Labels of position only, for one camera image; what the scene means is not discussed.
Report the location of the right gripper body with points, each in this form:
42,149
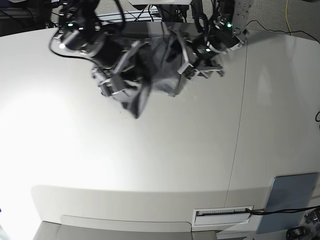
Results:
104,51

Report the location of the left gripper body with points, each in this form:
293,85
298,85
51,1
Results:
206,48

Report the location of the grey T-shirt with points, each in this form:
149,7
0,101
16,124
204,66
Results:
156,65

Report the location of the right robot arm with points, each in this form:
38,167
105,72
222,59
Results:
82,35

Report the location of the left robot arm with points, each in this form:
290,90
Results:
225,31

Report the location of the blue-grey board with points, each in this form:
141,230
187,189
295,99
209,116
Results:
287,192

